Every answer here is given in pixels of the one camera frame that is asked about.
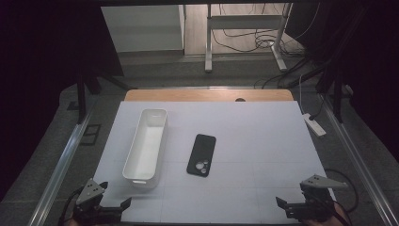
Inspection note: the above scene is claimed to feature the aluminium rail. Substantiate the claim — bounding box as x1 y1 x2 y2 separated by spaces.
319 93 399 226
27 106 96 226

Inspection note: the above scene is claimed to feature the white power strip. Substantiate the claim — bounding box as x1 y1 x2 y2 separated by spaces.
301 112 327 137

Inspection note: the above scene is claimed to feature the white cabinet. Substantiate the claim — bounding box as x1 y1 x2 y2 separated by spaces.
101 4 186 54

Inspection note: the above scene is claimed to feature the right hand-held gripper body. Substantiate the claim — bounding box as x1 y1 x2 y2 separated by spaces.
285 174 348 222

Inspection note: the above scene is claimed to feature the black floor plate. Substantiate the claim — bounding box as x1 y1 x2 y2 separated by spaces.
79 123 103 147

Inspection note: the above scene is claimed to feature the tangle of black floor cables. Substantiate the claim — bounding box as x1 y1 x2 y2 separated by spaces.
211 3 322 59

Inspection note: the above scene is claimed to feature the black metal stand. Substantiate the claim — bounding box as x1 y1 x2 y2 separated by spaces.
74 70 104 125
315 67 346 124

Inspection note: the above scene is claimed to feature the white plastic storage bin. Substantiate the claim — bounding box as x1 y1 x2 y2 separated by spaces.
121 107 168 190

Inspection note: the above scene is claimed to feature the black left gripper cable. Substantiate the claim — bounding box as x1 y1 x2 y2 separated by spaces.
57 187 85 226

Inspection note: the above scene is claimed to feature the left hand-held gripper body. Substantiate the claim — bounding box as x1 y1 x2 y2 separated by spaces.
72 178 124 226

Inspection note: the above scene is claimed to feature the person's right hand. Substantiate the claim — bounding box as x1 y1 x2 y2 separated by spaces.
300 219 346 226

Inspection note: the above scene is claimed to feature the white metal desk frame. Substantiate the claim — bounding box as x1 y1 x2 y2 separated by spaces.
204 3 295 73

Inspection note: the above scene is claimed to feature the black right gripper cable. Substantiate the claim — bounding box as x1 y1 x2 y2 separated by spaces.
324 169 359 226

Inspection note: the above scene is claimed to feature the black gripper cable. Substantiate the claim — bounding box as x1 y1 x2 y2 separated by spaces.
57 187 85 226
324 169 359 226

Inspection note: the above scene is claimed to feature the black power strip cable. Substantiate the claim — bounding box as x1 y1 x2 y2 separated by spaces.
308 93 327 121

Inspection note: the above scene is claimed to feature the black curtain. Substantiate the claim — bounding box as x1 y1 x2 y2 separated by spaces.
284 0 399 155
0 0 124 202

